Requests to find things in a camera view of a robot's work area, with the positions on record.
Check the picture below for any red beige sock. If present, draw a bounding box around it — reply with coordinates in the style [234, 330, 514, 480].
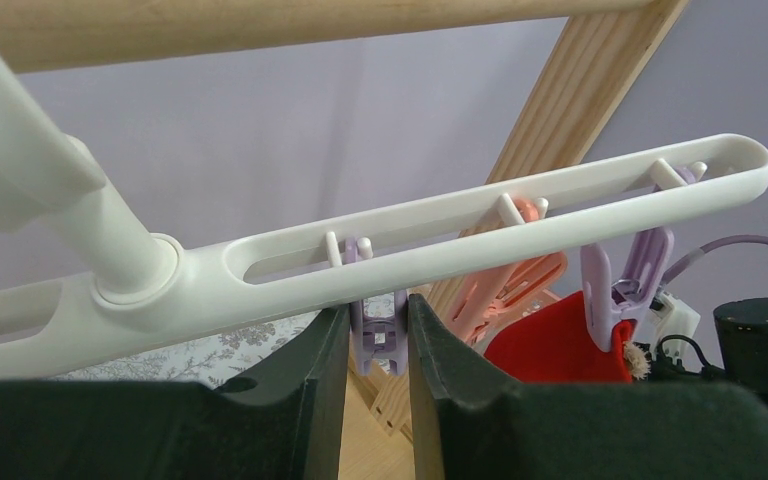
[483, 292, 651, 383]

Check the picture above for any floral patterned table mat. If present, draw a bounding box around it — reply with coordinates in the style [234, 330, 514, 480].
[56, 311, 317, 387]

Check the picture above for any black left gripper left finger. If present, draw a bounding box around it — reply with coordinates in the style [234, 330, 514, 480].
[0, 306, 349, 479]

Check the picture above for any purple clothespin end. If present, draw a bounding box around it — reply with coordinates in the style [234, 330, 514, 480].
[580, 157, 710, 354]

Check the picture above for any purple clothespin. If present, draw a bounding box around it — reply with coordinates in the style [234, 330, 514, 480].
[325, 232, 408, 376]

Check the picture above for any wooden drying rack frame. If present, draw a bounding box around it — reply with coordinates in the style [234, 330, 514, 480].
[0, 0, 690, 480]

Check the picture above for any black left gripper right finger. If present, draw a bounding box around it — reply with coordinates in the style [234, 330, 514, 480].
[408, 295, 768, 479]

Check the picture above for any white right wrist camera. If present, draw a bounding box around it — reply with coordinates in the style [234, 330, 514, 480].
[645, 291, 701, 357]

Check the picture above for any orange clothespin right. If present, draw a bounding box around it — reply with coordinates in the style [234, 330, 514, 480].
[446, 193, 569, 346]

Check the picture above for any white plastic clip hanger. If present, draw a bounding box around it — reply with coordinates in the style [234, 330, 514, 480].
[0, 57, 768, 380]

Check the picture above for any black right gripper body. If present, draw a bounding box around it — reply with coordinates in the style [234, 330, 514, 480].
[648, 297, 768, 405]

